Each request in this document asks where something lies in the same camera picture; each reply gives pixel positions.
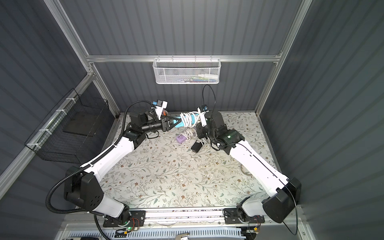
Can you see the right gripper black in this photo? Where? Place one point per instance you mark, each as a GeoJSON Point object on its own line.
{"type": "Point", "coordinates": [201, 130]}

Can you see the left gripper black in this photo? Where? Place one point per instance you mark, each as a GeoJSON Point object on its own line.
{"type": "Point", "coordinates": [164, 124]}

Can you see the teal power strip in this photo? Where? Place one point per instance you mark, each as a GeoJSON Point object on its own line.
{"type": "Point", "coordinates": [190, 119]}

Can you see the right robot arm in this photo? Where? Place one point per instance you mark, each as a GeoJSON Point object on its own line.
{"type": "Point", "coordinates": [283, 194]}

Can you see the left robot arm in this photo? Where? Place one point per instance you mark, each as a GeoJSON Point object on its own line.
{"type": "Point", "coordinates": [82, 185]}

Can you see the black power strip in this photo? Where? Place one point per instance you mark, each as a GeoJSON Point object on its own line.
{"type": "Point", "coordinates": [196, 147]}

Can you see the purple power strip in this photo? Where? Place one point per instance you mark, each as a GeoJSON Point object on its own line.
{"type": "Point", "coordinates": [181, 139]}

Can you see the clear tape roll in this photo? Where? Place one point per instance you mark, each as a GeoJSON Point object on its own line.
{"type": "Point", "coordinates": [245, 171]}

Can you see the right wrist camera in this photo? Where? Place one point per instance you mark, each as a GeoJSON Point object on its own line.
{"type": "Point", "coordinates": [202, 110]}

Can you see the white wire wall basket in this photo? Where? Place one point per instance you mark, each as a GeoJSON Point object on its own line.
{"type": "Point", "coordinates": [166, 73]}

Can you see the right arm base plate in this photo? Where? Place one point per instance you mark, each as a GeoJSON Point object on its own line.
{"type": "Point", "coordinates": [236, 216]}

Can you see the black wire wall basket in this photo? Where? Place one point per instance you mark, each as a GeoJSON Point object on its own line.
{"type": "Point", "coordinates": [76, 133]}

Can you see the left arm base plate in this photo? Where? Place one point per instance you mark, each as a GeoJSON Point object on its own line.
{"type": "Point", "coordinates": [131, 219]}

